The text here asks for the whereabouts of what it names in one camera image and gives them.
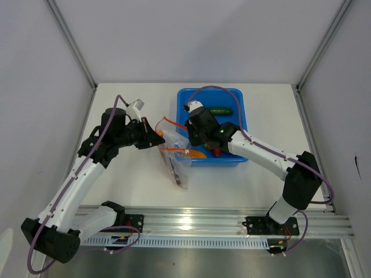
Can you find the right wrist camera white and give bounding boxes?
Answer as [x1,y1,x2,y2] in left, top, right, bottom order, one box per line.
[183,101,203,112]

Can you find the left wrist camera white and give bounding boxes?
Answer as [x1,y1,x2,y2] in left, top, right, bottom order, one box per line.
[125,99,144,122]

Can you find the clear zip top bag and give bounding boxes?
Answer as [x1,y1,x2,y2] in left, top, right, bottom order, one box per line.
[155,116,192,190]

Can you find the white slotted cable duct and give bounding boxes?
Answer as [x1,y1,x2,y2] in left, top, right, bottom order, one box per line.
[81,235,269,250]

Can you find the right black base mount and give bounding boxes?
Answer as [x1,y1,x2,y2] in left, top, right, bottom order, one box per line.
[242,216,300,236]

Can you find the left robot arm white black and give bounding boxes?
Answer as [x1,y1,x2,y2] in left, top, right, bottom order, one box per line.
[21,108,165,263]

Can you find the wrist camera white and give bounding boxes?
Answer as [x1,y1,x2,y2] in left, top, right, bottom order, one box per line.
[125,99,144,122]
[183,101,203,112]

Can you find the aluminium frame post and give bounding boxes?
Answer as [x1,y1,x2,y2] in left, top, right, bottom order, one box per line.
[43,0,97,90]
[296,0,354,93]

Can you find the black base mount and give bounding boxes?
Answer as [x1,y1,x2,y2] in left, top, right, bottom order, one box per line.
[101,201,144,235]
[242,216,300,236]

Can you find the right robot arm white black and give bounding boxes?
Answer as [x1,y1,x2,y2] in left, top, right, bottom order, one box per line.
[185,101,322,234]

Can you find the orange mango slice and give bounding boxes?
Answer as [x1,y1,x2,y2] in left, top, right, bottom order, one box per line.
[184,149,207,159]

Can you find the aluminium mounting rail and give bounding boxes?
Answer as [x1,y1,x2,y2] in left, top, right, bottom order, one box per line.
[74,206,356,240]

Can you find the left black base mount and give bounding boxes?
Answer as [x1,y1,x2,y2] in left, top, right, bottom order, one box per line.
[101,201,144,235]

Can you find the red lychee bunch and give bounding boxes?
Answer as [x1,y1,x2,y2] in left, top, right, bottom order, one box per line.
[203,144,223,158]

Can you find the blue plastic bin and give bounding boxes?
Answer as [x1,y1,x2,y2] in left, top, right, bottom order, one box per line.
[176,87,248,167]

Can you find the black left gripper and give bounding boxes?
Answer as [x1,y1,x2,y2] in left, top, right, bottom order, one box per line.
[115,117,165,149]

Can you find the right aluminium frame post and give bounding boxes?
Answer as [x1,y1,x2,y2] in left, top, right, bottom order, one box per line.
[296,0,354,93]

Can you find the left aluminium frame post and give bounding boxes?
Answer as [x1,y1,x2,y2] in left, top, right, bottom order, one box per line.
[43,0,97,90]

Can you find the green cucumber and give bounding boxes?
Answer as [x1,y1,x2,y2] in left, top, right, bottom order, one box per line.
[208,107,234,116]

